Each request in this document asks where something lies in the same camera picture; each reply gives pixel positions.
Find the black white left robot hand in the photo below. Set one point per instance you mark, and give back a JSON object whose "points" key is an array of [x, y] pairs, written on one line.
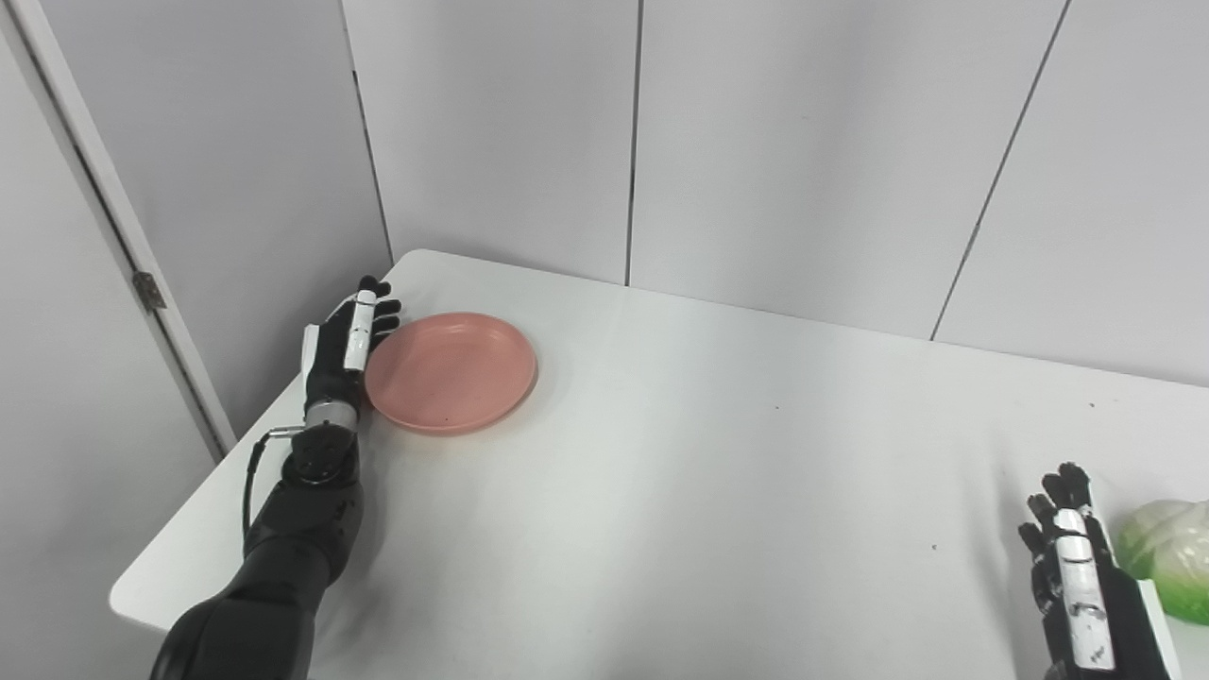
{"points": [[331, 364]]}

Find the green white toy cabbage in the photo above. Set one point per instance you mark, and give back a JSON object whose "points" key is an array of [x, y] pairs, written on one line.
{"points": [[1176, 557]]}

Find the metal door hinge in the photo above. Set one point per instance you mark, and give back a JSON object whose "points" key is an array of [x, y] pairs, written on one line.
{"points": [[149, 290]]}

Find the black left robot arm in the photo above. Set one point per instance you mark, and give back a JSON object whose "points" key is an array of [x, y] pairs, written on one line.
{"points": [[283, 548]]}

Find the pink round plate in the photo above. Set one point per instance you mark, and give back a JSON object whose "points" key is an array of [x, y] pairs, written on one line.
{"points": [[451, 371]]}

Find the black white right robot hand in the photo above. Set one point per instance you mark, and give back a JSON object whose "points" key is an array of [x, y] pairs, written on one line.
{"points": [[1086, 604]]}

